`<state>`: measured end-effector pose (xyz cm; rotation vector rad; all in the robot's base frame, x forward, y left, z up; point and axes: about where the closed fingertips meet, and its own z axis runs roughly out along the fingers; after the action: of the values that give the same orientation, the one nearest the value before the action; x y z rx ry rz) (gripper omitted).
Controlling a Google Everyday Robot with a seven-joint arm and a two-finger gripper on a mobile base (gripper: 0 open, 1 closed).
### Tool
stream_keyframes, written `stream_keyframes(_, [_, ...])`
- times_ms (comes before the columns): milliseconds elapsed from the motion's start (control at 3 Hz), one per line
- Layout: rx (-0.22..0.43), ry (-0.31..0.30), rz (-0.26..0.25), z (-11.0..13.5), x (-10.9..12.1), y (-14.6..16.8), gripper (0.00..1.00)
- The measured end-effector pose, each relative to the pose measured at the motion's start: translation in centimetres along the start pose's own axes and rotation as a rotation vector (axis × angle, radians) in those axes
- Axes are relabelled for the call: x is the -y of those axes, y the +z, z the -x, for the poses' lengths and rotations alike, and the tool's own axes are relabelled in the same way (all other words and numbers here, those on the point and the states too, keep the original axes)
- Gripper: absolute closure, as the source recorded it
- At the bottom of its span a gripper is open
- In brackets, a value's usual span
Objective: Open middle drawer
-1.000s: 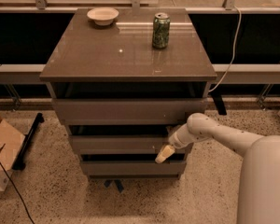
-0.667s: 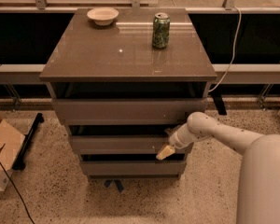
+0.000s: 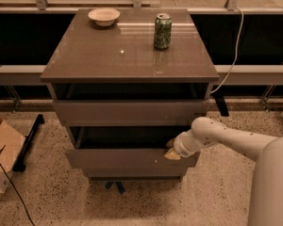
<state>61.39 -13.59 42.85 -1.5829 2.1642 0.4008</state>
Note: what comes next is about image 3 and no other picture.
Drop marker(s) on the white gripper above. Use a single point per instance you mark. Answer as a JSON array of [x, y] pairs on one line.
[[179, 146]]

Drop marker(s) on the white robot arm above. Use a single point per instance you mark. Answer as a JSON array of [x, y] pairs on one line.
[[266, 200]]

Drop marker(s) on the grey top drawer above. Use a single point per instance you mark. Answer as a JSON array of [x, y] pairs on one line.
[[129, 113]]

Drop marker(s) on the grey drawer cabinet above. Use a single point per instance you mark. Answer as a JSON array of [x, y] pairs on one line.
[[121, 63]]

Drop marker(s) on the blue tape cross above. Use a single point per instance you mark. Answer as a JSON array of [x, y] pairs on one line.
[[119, 186]]

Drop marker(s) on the green soda can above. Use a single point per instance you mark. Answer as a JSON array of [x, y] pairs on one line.
[[163, 27]]

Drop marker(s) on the white bowl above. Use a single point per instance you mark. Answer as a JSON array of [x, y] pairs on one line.
[[104, 16]]

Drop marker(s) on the black bar stand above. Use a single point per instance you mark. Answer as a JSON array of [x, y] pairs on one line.
[[19, 165]]

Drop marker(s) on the cardboard box left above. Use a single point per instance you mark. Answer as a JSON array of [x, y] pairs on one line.
[[11, 143]]

